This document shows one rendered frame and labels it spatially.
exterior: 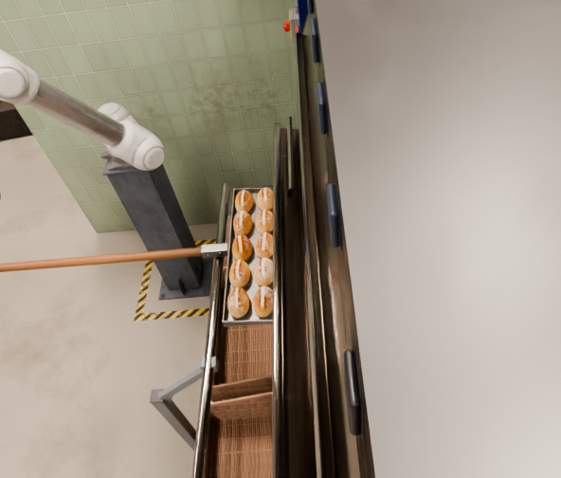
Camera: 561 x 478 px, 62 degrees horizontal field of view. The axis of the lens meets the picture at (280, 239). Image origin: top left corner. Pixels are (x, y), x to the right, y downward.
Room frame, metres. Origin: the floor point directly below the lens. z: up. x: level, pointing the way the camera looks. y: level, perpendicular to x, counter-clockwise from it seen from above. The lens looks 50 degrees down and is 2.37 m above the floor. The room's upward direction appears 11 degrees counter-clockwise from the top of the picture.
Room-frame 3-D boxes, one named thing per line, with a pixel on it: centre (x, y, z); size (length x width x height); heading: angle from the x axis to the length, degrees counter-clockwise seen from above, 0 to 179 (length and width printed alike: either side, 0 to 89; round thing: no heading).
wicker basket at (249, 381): (0.99, 0.11, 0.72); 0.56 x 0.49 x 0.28; 174
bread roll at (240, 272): (0.88, 0.14, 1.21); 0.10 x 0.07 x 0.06; 171
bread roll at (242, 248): (0.98, 0.13, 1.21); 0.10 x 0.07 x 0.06; 177
